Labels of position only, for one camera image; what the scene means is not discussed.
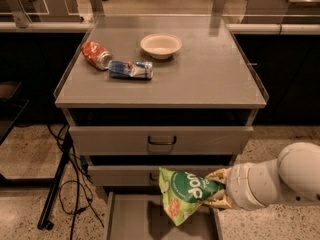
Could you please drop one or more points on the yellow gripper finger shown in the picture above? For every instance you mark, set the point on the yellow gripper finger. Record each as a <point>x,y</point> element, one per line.
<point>219,175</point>
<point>218,200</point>

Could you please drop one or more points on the green rice chip bag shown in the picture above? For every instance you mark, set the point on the green rice chip bag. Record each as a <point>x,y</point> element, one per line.
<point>183,193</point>

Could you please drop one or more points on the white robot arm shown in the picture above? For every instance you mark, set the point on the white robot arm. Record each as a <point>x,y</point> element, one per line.
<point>293,178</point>

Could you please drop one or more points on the bottom drawer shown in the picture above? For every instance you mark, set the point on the bottom drawer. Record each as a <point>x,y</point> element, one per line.
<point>136,213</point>

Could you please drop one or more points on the drawer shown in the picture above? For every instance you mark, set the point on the drawer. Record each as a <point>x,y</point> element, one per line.
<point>136,213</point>
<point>124,131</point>
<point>143,170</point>

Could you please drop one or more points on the grey drawer cabinet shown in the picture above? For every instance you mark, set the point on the grey drawer cabinet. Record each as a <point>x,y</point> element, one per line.
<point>209,72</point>

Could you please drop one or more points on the middle drawer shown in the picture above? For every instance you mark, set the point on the middle drawer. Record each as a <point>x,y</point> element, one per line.
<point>143,170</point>

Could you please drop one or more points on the top drawer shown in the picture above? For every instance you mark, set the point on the top drawer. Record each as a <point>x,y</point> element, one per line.
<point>124,131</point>

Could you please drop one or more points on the blue energy drink can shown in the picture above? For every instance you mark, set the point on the blue energy drink can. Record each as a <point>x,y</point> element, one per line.
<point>131,70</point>

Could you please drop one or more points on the red soda can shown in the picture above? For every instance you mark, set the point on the red soda can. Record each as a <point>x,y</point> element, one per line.
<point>96,55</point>

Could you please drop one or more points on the black table leg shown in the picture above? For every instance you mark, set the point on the black table leg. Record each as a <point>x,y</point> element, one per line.
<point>44,221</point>

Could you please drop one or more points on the background grey cabinet right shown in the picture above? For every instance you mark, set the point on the background grey cabinet right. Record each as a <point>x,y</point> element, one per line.
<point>282,12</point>

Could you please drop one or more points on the background grey cabinet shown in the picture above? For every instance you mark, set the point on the background grey cabinet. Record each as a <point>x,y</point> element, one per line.
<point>282,12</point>
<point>40,10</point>

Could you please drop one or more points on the dark side table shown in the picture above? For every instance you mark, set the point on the dark side table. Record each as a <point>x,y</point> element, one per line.
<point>11,106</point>

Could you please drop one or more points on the background grey cabinet left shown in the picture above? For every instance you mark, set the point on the background grey cabinet left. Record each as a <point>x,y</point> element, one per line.
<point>40,10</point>

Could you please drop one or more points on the white horizontal rail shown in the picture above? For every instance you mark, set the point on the white horizontal rail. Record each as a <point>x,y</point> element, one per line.
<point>264,29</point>

